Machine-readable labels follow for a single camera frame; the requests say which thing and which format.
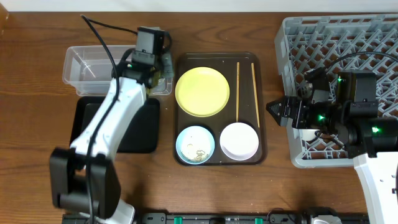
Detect white cup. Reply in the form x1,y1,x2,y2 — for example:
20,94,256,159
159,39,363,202
299,129,318,141

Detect yellow round plate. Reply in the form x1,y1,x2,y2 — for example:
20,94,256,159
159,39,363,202
175,67,230,117

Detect light blue bowl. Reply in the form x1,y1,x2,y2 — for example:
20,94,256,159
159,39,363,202
175,126,215,165

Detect rice food scraps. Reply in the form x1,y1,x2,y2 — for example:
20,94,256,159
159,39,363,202
183,144,210,162

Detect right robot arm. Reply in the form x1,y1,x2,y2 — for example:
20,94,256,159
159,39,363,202
266,70,397,223

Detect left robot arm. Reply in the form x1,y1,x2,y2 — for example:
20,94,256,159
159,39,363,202
49,27,170,223

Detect grey dishwasher rack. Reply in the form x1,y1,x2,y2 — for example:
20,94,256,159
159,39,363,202
274,13,398,169

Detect white pink bowl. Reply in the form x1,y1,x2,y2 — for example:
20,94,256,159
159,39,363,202
220,123,259,161

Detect right wooden chopstick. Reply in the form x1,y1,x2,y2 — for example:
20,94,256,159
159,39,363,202
251,62,260,128

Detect wooden chopstick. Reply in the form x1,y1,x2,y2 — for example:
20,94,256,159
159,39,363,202
236,62,240,122
251,62,260,128

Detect black plastic tray bin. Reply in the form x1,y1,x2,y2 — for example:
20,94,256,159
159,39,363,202
70,96,160,154

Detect dark brown serving tray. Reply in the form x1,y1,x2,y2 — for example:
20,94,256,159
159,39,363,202
174,52,267,166

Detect clear plastic bin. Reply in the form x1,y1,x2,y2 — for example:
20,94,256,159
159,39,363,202
63,45,173,96

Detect left wooden chopstick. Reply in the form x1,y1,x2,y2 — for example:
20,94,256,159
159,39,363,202
236,62,240,122

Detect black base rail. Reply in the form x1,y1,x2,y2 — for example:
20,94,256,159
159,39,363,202
61,212,371,224

